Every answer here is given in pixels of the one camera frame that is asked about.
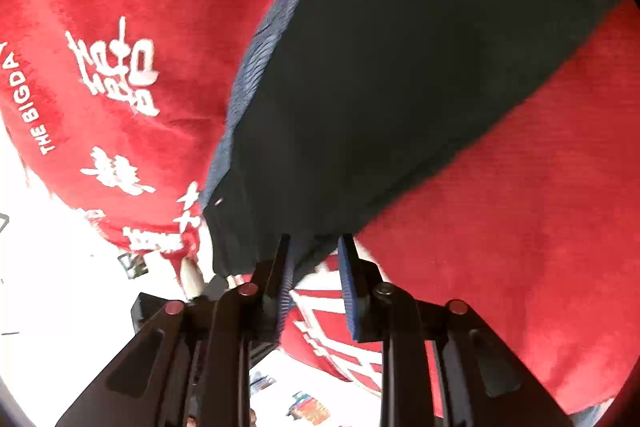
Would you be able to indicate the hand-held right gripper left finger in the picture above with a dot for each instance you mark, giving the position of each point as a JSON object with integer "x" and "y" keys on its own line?
{"x": 286, "y": 279}

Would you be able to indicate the dark pants with blue waistband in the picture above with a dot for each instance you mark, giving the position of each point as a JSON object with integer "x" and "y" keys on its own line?
{"x": 400, "y": 82}

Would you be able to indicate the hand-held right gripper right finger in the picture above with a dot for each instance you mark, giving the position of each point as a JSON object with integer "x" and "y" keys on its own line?
{"x": 347, "y": 289}

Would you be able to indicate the small picture card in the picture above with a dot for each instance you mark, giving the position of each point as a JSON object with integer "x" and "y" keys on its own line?
{"x": 133, "y": 266}

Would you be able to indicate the small colourful sticker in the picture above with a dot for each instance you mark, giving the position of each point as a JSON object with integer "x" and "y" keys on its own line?
{"x": 310, "y": 408}

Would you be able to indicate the black box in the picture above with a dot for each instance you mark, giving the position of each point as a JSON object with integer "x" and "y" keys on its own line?
{"x": 145, "y": 309}

